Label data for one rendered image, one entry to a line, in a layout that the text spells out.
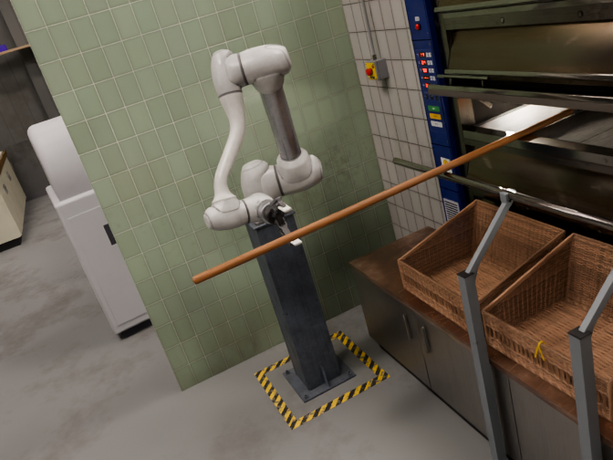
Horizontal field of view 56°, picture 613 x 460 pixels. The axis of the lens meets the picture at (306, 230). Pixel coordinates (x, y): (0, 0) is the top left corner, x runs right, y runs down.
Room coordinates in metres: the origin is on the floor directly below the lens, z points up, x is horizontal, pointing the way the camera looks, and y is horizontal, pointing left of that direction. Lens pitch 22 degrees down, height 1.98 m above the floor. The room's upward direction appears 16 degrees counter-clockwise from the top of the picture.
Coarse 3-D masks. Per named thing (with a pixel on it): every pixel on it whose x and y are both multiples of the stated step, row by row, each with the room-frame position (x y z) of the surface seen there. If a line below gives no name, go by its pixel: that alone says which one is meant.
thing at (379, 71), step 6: (372, 60) 3.12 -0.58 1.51; (378, 60) 3.07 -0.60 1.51; (384, 60) 3.08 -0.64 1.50; (366, 66) 3.15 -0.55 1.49; (378, 66) 3.07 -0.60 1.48; (384, 66) 3.08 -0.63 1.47; (372, 72) 3.10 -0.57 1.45; (378, 72) 3.07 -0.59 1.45; (384, 72) 3.08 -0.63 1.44; (372, 78) 3.11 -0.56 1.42; (378, 78) 3.06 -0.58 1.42
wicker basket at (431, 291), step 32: (448, 224) 2.44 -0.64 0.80; (480, 224) 2.45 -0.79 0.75; (512, 224) 2.25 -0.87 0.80; (544, 224) 2.08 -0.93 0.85; (416, 256) 2.39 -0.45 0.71; (448, 256) 2.44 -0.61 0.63; (512, 256) 2.22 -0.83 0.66; (544, 256) 1.95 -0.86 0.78; (416, 288) 2.25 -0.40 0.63; (448, 288) 2.00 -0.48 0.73; (480, 288) 2.16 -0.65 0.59
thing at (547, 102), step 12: (468, 84) 2.51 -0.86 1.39; (480, 84) 2.46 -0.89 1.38; (456, 96) 2.32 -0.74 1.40; (468, 96) 2.25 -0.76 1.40; (480, 96) 2.18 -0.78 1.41; (492, 96) 2.11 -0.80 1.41; (504, 96) 2.05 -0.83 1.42; (516, 96) 2.00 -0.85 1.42; (612, 96) 1.76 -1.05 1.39; (576, 108) 1.74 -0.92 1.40; (588, 108) 1.70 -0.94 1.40; (600, 108) 1.65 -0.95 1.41; (612, 108) 1.62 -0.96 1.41
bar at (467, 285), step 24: (432, 168) 2.19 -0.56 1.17; (504, 192) 1.78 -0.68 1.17; (504, 216) 1.76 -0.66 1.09; (576, 216) 1.49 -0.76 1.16; (600, 216) 1.43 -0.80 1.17; (480, 312) 1.70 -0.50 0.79; (600, 312) 1.27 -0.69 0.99; (480, 336) 1.70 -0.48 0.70; (576, 336) 1.25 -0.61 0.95; (480, 360) 1.69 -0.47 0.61; (576, 360) 1.25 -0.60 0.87; (480, 384) 1.72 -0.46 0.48; (576, 384) 1.26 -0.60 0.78; (504, 456) 1.70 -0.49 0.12; (600, 456) 1.24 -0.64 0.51
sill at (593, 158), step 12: (468, 132) 2.52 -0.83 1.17; (480, 132) 2.45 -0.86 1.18; (492, 132) 2.40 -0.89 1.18; (504, 132) 2.35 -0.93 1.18; (516, 144) 2.23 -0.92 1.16; (528, 144) 2.17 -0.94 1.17; (540, 144) 2.10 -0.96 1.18; (552, 144) 2.06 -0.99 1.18; (564, 144) 2.02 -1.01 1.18; (576, 144) 1.99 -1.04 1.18; (564, 156) 2.00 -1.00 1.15; (576, 156) 1.94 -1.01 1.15; (588, 156) 1.89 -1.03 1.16; (600, 156) 1.84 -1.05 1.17; (612, 156) 1.80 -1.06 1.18
